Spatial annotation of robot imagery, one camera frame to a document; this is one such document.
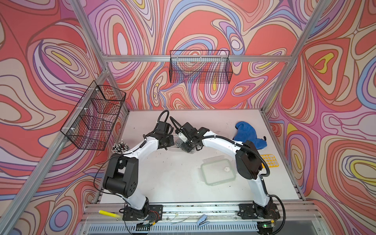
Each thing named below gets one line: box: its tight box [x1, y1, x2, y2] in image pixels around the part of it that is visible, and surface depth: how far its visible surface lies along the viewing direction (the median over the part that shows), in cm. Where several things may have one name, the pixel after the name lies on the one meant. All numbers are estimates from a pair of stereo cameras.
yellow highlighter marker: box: [98, 210, 121, 218], surface depth 75 cm
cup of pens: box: [111, 139, 129, 154], surface depth 80 cm
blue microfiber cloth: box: [234, 121, 268, 150], surface depth 103 cm
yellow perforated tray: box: [260, 154, 280, 169], surface depth 93 cm
